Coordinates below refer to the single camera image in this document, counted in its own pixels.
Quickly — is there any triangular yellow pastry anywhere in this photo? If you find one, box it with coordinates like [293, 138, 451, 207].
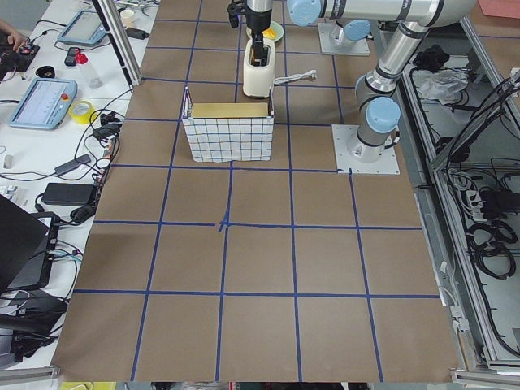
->
[262, 28, 276, 41]

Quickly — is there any white toaster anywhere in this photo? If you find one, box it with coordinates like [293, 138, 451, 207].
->
[243, 38, 275, 98]

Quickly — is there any black power adapter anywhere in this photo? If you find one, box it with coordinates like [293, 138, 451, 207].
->
[41, 183, 96, 206]

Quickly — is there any black round small bowl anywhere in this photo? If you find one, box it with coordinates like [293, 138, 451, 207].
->
[35, 66, 55, 79]

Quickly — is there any blue teach pendant near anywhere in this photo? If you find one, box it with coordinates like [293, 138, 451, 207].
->
[9, 77, 77, 130]

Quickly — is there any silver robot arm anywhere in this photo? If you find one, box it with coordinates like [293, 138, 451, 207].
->
[287, 0, 476, 163]
[243, 1, 371, 67]

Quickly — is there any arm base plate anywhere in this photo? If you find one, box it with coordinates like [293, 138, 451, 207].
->
[331, 124, 400, 175]
[318, 19, 370, 56]

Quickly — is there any white toaster power cable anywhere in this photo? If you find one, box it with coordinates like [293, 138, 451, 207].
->
[274, 70, 319, 85]

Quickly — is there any wire basket with checked cloth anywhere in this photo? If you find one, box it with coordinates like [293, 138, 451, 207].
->
[182, 88, 275, 163]

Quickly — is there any yellow tape roll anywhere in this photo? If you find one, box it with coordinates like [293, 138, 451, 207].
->
[67, 100, 94, 124]

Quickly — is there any black monitor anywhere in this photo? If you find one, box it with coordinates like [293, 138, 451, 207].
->
[1, 197, 59, 293]

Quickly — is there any aluminium frame post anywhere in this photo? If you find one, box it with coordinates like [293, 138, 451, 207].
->
[93, 0, 142, 87]

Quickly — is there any black phone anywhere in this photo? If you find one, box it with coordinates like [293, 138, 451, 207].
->
[64, 46, 80, 67]

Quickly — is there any paper cup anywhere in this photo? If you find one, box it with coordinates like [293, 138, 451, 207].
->
[119, 9, 137, 28]

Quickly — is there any clear bottle red cap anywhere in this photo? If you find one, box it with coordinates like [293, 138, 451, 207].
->
[75, 49, 102, 89]

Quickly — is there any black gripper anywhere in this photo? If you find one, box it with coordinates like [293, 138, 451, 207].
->
[248, 9, 270, 65]

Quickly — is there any green plate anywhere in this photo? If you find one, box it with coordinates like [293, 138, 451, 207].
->
[262, 20, 284, 42]

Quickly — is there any blue teach pendant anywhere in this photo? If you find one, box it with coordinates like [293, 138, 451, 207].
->
[57, 10, 106, 47]
[9, 77, 77, 130]

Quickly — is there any blue teach pendant far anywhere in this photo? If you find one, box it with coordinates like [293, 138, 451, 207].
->
[57, 10, 106, 47]

